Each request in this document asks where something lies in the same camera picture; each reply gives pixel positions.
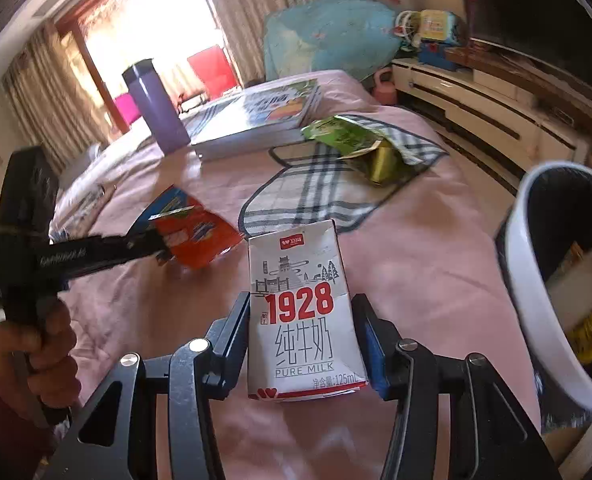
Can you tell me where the left beige curtain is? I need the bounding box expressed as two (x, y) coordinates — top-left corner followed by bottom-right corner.
(1, 21), (112, 172)

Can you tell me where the pink kettlebell toy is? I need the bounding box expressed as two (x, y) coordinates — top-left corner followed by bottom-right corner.
(372, 67), (398, 106)

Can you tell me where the yellow snack wrapper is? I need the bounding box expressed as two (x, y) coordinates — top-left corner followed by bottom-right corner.
(567, 313), (592, 365)

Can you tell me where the stack of children's books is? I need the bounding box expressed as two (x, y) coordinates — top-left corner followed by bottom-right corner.
(185, 78), (321, 162)

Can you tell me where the person's left hand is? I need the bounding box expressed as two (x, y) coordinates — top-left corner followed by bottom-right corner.
(0, 300), (81, 420)

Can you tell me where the white tv cabinet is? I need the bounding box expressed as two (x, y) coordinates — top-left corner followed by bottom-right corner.
(391, 58), (590, 171)

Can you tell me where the blue floral bundle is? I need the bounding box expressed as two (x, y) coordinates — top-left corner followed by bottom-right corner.
(263, 0), (401, 81)

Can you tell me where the toy cash register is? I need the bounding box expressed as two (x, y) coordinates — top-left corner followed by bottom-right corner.
(417, 10), (467, 72)

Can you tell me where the blue plastic snack bag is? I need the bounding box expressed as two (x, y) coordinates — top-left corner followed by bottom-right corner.
(128, 185), (195, 234)

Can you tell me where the green foil snack wrapper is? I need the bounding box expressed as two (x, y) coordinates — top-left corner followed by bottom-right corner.
(301, 115), (428, 186)

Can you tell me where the white trash bin black liner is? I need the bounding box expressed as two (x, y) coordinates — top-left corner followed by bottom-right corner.
(495, 162), (592, 431)

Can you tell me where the white 1928 milk carton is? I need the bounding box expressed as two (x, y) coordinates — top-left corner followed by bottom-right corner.
(247, 220), (369, 402)

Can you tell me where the purple thermos bottle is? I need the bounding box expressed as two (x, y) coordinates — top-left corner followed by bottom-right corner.
(122, 58), (189, 155)

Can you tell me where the orange snack wrapper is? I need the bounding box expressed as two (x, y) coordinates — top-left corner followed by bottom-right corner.
(149, 193), (243, 270)

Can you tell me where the red chair on balcony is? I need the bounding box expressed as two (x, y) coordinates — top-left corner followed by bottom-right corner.
(187, 46), (238, 100)

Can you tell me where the pink tablecloth with plaid patches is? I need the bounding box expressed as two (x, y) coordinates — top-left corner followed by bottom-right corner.
(55, 70), (540, 479)

